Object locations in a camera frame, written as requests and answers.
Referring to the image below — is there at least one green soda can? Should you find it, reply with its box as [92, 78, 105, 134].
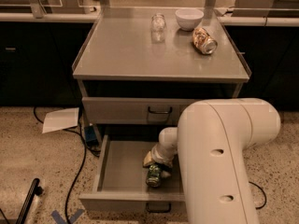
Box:
[146, 163, 162, 188]

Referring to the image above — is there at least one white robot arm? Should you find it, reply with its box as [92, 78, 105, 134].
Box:
[143, 98, 280, 224]

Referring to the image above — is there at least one open grey middle drawer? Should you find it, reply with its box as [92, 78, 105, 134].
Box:
[79, 135, 186, 213]

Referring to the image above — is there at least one closed grey top drawer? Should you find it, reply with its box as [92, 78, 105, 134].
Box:
[82, 97, 195, 125]

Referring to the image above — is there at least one grey metal drawer cabinet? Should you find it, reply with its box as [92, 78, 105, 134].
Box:
[71, 7, 252, 215]

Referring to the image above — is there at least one dark counter cabinet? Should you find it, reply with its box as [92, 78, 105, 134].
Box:
[0, 21, 93, 106]

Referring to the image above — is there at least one blue power box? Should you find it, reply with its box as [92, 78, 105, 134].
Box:
[84, 126, 98, 147]

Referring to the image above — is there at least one white paper sheet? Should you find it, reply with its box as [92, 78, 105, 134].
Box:
[42, 107, 79, 133]

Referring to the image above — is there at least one blue tape cross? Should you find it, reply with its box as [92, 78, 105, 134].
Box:
[50, 208, 86, 224]

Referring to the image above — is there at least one black bar on floor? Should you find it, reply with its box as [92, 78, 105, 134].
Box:
[15, 178, 44, 224]

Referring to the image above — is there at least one clear glass jar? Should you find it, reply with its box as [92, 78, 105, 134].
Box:
[151, 13, 166, 32]

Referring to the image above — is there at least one white ceramic bowl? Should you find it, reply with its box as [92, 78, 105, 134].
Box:
[175, 8, 204, 31]

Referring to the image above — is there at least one black cable right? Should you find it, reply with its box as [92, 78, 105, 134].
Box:
[248, 180, 268, 211]

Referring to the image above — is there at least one black cable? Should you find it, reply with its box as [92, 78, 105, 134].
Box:
[248, 180, 268, 211]
[33, 106, 101, 224]

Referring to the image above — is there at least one black cable left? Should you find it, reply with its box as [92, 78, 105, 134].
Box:
[33, 106, 101, 224]

